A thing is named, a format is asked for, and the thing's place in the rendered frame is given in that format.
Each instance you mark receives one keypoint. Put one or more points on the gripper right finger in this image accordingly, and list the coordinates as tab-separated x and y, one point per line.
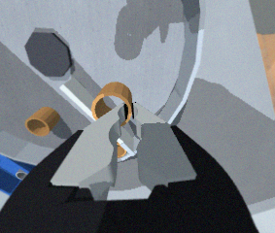
169	156

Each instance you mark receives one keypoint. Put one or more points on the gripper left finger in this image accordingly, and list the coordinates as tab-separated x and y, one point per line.
86	159

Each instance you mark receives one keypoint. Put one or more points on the grey metal sleeve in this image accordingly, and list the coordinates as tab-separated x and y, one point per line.
21	174

